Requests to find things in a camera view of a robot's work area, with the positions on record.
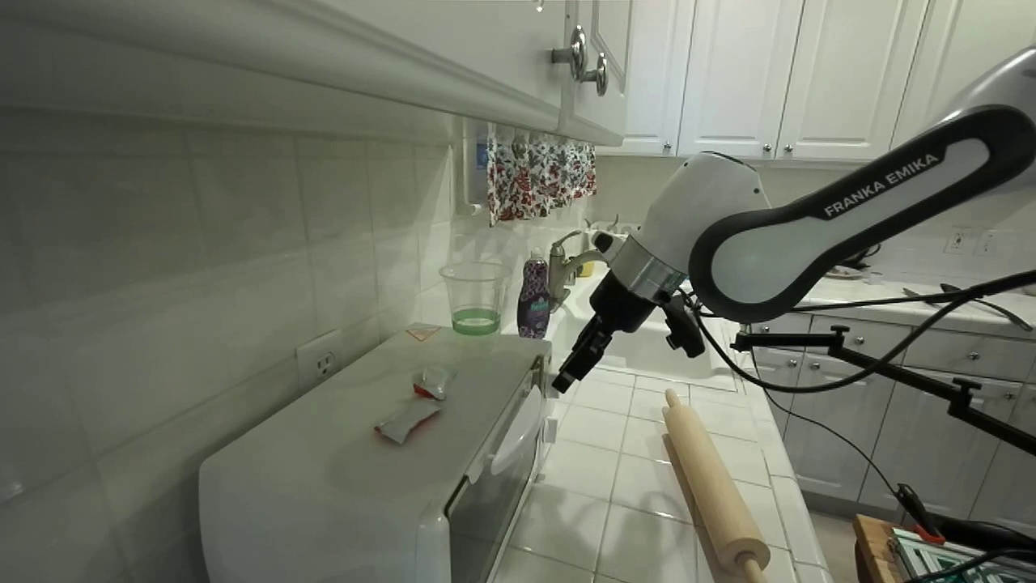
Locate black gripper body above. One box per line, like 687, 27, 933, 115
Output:
568, 274, 655, 380

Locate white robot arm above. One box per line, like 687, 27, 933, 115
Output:
555, 49, 1036, 391

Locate white toaster oven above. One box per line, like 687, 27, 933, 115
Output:
197, 326, 552, 583

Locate white kitchen sink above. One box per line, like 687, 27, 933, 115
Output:
552, 279, 724, 380

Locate metal sink faucet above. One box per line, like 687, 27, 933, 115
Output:
549, 230, 604, 304

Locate clear cup green base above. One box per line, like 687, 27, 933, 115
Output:
442, 263, 503, 337

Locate floral hanging towel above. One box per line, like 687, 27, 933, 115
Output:
477, 128, 599, 220

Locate wooden rolling pin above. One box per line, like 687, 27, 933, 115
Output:
665, 391, 771, 583

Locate white upper cabinets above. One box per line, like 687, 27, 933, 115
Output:
609, 0, 1036, 163

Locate grey lower cabinets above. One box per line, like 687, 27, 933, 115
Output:
774, 322, 1036, 532

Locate wooden box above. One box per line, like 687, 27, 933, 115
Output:
853, 515, 909, 583

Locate wall power outlet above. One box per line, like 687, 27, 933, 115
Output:
296, 334, 341, 381

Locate metal cabinet handle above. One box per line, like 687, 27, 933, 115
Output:
549, 27, 609, 97

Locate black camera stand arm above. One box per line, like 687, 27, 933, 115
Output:
731, 334, 1036, 453

